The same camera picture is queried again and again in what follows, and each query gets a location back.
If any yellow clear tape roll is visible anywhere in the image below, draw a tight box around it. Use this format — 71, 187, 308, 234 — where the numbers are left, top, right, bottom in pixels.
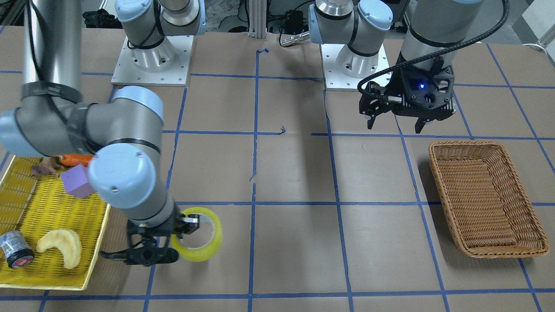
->
169, 207, 223, 262

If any black silver can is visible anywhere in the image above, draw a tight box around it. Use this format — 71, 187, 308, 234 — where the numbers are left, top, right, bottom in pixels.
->
0, 231, 35, 269

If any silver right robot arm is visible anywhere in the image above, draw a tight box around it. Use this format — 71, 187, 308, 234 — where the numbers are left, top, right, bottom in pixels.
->
1, 0, 200, 267

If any purple foam cube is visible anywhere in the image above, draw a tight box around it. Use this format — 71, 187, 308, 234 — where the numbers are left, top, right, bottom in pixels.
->
61, 164, 96, 199

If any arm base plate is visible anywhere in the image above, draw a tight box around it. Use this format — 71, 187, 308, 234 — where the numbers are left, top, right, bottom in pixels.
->
111, 36, 194, 87
320, 44, 389, 91

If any beige croissant toy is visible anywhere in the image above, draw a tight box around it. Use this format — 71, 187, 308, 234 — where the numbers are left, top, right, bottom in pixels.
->
36, 229, 82, 269

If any yellow woven tray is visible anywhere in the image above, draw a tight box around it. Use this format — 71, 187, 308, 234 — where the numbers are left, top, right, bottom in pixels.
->
0, 156, 111, 291

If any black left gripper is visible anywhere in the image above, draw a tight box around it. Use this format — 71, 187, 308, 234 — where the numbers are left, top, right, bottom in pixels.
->
359, 56, 456, 134

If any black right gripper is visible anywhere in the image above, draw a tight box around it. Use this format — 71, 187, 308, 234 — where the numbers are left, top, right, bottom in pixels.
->
99, 204, 200, 267

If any brown root toy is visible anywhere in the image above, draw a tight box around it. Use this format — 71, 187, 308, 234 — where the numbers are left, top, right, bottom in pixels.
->
30, 157, 65, 179

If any orange toy carrot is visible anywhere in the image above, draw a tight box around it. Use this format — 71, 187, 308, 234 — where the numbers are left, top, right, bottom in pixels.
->
58, 154, 94, 168

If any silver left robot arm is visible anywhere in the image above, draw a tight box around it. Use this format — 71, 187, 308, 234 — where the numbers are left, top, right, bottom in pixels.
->
308, 0, 510, 133

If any brown wicker basket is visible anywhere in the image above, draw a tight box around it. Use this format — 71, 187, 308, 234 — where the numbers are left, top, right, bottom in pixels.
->
428, 140, 550, 258

